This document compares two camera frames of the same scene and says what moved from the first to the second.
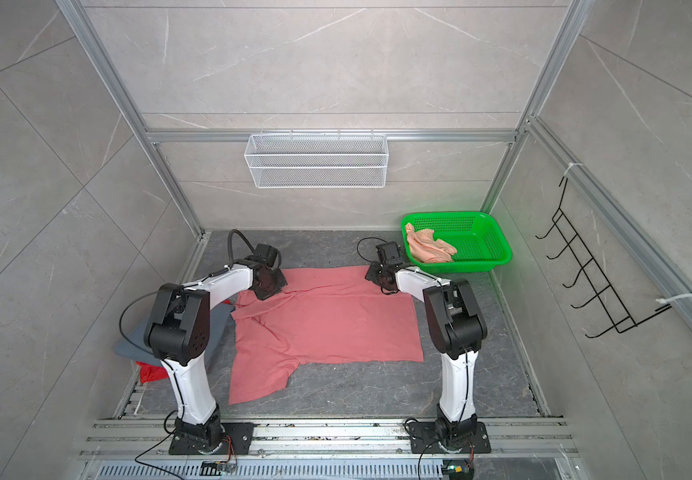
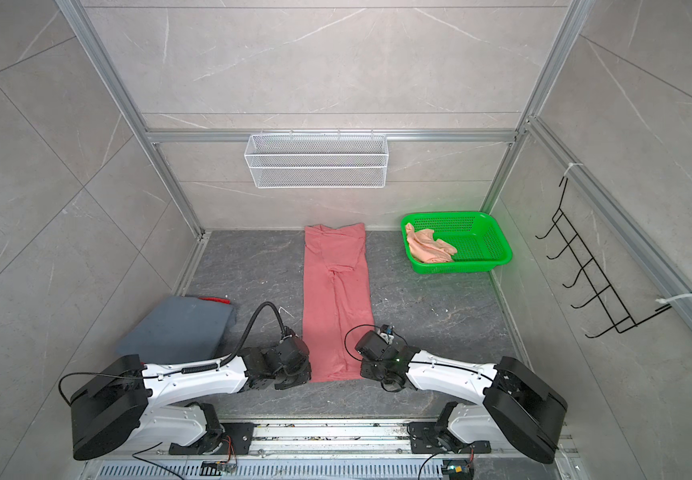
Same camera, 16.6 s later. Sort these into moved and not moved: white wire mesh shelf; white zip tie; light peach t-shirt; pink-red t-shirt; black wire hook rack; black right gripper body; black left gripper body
Moved: black right gripper body; black left gripper body; pink-red t-shirt
Not moved: black wire hook rack; light peach t-shirt; white zip tie; white wire mesh shelf
